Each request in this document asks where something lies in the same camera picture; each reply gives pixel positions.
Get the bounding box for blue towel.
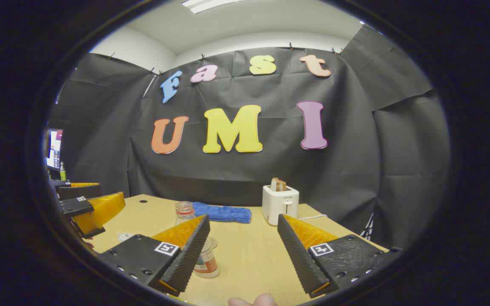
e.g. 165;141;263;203
192;201;252;224

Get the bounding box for computer monitor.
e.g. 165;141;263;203
45;129;63;170

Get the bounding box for clear plastic water bottle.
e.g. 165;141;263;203
175;201;220;279

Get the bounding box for white toaster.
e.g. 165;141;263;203
262;184;300;226

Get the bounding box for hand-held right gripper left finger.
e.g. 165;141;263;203
100;214;211;297

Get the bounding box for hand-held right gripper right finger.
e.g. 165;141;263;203
277;213;404;299

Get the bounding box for ceiling light panel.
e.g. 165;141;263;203
181;0;245;14

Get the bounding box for white striped panel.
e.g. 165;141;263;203
361;212;375;239

